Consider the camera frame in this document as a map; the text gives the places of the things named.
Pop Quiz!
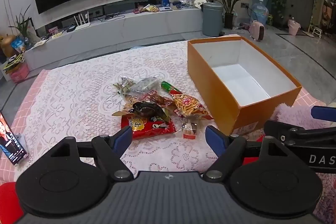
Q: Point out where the orange cardboard box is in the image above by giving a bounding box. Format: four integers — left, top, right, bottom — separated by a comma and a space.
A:
187, 35, 302, 135

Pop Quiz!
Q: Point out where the grey trash can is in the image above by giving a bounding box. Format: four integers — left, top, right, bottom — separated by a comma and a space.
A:
202, 2, 224, 37

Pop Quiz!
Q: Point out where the grey dresser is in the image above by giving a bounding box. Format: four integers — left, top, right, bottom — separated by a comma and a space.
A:
270, 0, 315, 30

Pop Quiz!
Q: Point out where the small clear snack packet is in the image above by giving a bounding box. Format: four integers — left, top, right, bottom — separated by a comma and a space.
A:
181, 119, 201, 140

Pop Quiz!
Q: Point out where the pink storage box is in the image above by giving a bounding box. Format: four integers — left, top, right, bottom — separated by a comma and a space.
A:
9, 63, 30, 83

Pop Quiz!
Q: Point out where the white step stool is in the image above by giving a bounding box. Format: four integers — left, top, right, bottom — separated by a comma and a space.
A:
310, 26, 324, 38

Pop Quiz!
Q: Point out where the clear greenish snack packet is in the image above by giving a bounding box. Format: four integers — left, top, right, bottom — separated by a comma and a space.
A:
130, 77, 160, 94

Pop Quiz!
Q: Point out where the gold vase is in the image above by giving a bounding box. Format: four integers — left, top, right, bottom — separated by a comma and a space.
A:
0, 35, 16, 56

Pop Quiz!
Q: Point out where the triangular rice dumpling packet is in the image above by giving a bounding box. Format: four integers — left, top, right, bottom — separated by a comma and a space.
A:
113, 76, 137, 102

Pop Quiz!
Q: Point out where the red snack packet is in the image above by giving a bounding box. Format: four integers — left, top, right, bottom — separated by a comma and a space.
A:
121, 115, 176, 139

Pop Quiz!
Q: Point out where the blue snack bag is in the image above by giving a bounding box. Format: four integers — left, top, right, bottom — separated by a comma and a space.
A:
10, 36, 27, 52

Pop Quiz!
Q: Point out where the stack of booklets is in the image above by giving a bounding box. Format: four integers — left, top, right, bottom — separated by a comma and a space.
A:
3, 53, 25, 73

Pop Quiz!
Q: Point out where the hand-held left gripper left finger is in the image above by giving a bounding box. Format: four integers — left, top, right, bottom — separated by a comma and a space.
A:
50, 126, 133, 180

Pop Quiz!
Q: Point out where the orange stick snack packet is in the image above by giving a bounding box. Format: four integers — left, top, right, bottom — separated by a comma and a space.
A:
169, 91, 213, 119

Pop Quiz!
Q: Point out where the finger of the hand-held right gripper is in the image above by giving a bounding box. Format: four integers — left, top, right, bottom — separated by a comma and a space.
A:
310, 106, 336, 123
264, 120, 336, 146

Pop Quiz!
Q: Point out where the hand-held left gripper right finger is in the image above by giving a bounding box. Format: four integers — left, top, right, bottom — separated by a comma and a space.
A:
203, 126, 289, 181

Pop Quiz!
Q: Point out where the braised meat packet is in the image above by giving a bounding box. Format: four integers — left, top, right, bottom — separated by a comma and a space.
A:
143, 90, 174, 109

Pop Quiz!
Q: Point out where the pink waste bin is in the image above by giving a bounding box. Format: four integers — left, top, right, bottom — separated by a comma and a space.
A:
288, 19, 301, 35

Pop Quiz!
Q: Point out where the green sausage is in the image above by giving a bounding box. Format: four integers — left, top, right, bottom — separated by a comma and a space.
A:
161, 81, 181, 94

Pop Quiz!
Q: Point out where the purple fluffy cushion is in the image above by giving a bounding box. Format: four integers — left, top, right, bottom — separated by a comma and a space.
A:
270, 102, 336, 224

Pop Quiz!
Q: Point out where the brown glazed snack packet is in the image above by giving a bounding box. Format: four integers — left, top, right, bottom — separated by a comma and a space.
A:
112, 100, 171, 123

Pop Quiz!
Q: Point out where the slender potted plant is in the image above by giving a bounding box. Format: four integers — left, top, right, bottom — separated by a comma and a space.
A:
9, 5, 34, 43

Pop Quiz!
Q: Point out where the smartphone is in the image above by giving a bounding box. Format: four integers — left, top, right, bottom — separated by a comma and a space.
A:
0, 111, 29, 167

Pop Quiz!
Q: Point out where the red clothing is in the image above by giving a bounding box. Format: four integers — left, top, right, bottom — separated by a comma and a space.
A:
0, 182, 19, 216

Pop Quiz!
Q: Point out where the grey phone stand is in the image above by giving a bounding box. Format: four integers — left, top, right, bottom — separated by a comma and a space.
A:
16, 132, 27, 148

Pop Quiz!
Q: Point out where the white router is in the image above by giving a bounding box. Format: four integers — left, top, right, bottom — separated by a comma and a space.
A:
74, 12, 91, 30

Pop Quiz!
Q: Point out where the white TV cabinet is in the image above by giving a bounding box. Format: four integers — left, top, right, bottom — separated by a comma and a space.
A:
24, 7, 210, 72

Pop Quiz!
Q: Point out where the blue water jug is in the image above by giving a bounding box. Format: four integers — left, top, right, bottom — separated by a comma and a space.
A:
251, 3, 269, 25

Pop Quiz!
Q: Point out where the white lace tablecloth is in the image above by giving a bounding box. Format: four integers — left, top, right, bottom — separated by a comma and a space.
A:
16, 39, 263, 180

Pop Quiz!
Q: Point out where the pink space heater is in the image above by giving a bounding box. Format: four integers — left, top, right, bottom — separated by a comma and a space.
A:
249, 21, 265, 41

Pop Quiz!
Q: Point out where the long-leaf potted plant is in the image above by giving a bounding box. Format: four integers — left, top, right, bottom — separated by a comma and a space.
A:
209, 0, 252, 29

